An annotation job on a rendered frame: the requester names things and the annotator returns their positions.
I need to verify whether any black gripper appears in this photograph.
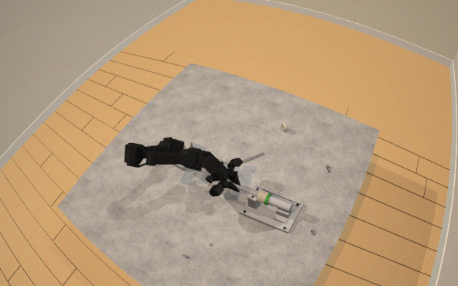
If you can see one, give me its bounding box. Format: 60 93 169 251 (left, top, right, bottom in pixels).
210 158 243 196

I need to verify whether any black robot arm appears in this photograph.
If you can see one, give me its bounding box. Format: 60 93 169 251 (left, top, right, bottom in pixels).
125 137 220 183

